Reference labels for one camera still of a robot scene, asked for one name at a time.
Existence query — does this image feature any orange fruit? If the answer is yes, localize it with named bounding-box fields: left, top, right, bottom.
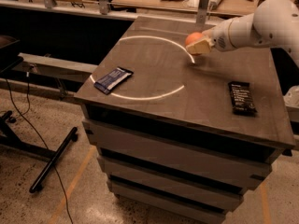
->
left=185, top=32, right=204, bottom=46

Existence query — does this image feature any black floor cable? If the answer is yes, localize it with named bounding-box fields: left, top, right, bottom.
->
left=4, top=66, right=75, bottom=224

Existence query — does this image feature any black rxbar chocolate wrapper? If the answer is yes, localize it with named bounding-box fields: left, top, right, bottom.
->
left=228, top=81, right=257, bottom=116

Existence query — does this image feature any black rolling stand base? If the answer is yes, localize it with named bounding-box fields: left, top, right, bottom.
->
left=0, top=110, right=78, bottom=193

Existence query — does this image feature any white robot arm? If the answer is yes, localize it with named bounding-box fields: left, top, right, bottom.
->
left=185, top=0, right=299, bottom=66

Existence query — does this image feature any blue rxbar blueberry wrapper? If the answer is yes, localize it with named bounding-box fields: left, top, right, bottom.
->
left=94, top=67, right=134, bottom=95

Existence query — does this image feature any grey metal post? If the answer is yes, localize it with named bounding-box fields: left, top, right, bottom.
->
left=196, top=0, right=209, bottom=25

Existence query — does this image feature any grey drawer cabinet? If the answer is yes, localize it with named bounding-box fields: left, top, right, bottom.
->
left=76, top=17, right=295, bottom=224

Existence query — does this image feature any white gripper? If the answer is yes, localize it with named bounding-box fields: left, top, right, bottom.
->
left=186, top=19, right=247, bottom=55

